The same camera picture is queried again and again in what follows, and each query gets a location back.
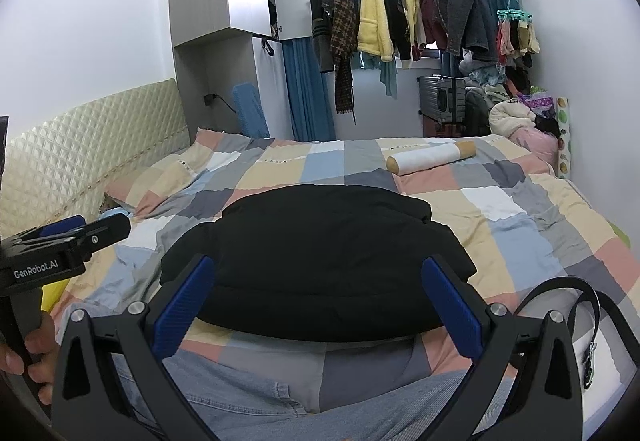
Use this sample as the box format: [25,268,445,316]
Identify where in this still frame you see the black jacket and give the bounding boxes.
[160,184,477,342]

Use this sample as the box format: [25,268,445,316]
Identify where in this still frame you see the brown plaid hanging scarf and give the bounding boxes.
[327,0,358,124]

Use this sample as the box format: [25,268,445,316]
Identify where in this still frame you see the yellow fleece jacket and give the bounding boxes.
[356,0,396,62]

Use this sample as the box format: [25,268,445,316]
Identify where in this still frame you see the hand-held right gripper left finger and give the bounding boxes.
[50,254,217,441]

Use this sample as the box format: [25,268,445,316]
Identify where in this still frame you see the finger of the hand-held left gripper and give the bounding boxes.
[75,213,132,253]
[40,216,86,238]

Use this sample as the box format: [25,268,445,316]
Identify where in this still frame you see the white bolster pillow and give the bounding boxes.
[386,139,478,176]

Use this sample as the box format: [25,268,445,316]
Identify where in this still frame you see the pale yellow hanging shirt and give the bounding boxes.
[395,0,421,70]

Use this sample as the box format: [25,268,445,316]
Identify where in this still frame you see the blue padded board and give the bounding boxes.
[231,83,271,139]

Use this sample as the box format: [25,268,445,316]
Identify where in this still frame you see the patchwork pillow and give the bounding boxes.
[105,128,261,216]

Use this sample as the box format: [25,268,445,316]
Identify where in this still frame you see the black strap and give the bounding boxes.
[517,275,640,392]

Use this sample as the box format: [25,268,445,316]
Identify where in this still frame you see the grey denim jacket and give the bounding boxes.
[427,0,501,64]

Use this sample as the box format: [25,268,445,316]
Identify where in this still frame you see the person's blue jeans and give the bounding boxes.
[110,348,516,441]

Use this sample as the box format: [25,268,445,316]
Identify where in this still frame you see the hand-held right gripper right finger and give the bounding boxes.
[421,257,586,441]

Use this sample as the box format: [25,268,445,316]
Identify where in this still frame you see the maroon hanging garment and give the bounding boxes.
[412,0,448,62]

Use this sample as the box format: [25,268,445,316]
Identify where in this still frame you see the black hanging garment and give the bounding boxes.
[378,0,413,62]

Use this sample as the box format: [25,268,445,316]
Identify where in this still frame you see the pile of clothes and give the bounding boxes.
[457,48,561,152]

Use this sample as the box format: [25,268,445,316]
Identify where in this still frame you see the patchwork quilt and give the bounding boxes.
[42,128,633,422]

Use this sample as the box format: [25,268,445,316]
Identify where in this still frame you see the dark red suitcase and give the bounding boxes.
[422,113,466,138]

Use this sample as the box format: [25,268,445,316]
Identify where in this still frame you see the cream quilted headboard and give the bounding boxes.
[0,78,191,242]

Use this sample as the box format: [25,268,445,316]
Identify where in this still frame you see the silver suitcase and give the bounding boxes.
[417,76,468,124]

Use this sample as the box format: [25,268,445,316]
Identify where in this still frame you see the green sock drying hanger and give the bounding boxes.
[496,0,541,56]

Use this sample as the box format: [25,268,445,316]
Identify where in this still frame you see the blue curtain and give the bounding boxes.
[282,38,337,142]

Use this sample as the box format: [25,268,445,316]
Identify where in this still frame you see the black wall charger with cable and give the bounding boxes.
[202,92,241,114]

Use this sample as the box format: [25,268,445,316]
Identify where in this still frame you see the teal hanging scarf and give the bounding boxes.
[378,61,398,99]

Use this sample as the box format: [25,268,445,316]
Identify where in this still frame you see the dotted rolled mat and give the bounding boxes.
[555,96,573,179]

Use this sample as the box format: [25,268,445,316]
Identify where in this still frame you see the person's left hand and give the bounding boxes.
[0,312,60,406]

